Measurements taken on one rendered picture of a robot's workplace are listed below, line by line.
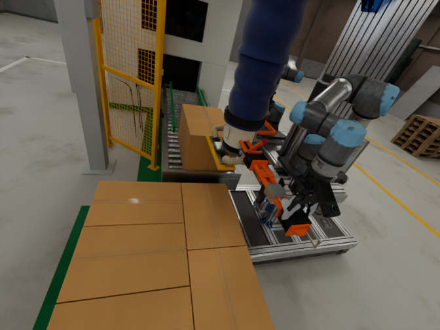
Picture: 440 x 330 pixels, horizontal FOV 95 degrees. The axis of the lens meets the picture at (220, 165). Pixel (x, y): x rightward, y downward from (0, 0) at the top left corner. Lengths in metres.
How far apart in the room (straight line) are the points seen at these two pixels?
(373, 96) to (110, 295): 1.45
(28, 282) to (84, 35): 1.80
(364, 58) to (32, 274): 2.50
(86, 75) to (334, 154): 1.97
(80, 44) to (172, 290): 1.86
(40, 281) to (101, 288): 0.80
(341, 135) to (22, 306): 1.96
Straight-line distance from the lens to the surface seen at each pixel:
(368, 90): 1.04
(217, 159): 1.11
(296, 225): 0.73
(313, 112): 0.71
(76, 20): 2.09
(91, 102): 2.25
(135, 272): 1.28
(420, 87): 12.11
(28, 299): 1.98
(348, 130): 0.59
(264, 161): 0.95
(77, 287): 1.30
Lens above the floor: 1.70
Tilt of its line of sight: 35 degrees down
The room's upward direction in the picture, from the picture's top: 16 degrees clockwise
